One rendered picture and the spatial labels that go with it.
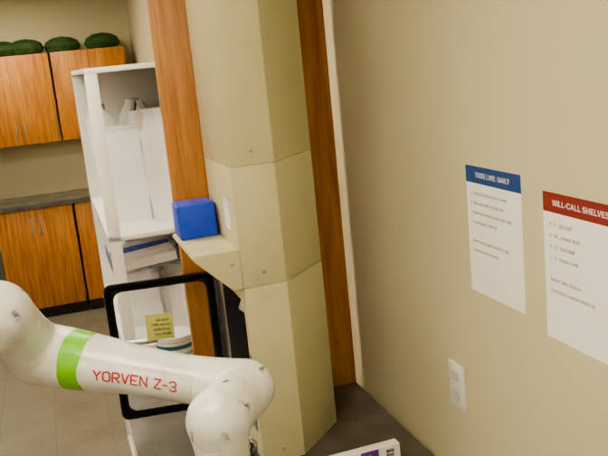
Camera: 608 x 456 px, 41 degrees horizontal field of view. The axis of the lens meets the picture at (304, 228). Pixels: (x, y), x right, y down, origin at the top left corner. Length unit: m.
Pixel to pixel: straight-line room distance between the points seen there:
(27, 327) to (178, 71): 0.99
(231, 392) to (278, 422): 0.76
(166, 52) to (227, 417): 1.20
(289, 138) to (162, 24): 0.50
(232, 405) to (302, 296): 0.79
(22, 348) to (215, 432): 0.41
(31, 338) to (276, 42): 0.92
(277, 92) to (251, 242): 0.37
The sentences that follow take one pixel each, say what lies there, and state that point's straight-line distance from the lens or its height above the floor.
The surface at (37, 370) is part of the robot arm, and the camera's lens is 1.63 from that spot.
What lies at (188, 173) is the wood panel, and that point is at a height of 1.66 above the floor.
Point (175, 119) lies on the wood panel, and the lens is 2.29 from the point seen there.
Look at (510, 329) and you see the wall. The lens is 1.72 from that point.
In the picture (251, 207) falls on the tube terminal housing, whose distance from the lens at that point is 1.97.
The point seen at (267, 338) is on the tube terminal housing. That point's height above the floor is 1.27.
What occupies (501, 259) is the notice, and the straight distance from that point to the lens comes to 1.69.
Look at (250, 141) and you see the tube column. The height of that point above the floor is 1.77.
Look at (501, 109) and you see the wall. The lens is 1.61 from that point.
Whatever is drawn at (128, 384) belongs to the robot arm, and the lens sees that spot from 1.56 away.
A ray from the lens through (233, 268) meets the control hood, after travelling 1.99.
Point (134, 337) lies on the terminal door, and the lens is 2.35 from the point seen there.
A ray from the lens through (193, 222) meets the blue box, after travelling 2.16.
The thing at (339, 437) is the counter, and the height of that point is 0.94.
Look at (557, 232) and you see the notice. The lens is 1.51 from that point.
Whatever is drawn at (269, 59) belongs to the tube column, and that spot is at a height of 1.95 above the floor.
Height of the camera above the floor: 1.96
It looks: 12 degrees down
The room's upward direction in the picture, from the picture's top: 6 degrees counter-clockwise
